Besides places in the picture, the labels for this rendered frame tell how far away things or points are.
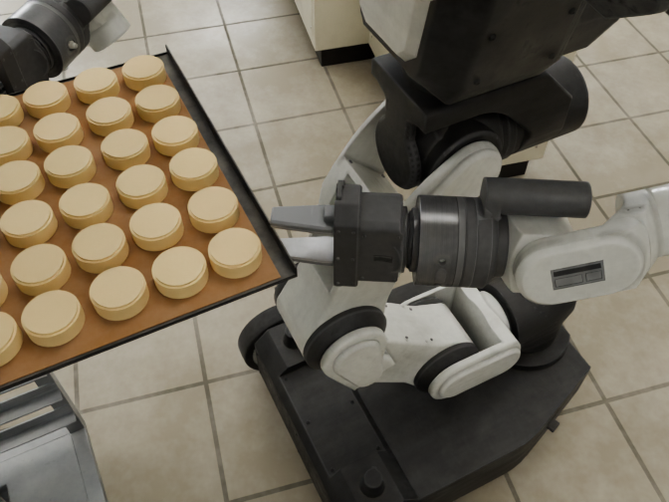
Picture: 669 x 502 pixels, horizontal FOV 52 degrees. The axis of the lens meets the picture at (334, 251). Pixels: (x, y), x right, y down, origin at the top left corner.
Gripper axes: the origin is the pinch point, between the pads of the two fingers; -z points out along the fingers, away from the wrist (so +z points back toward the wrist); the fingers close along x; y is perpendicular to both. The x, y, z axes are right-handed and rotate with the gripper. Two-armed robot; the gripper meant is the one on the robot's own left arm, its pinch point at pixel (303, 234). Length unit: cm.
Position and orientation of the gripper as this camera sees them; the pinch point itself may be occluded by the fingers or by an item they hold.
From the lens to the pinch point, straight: 67.1
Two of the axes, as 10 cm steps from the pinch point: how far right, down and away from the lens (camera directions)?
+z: 10.0, 0.5, -0.4
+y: -0.6, 7.7, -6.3
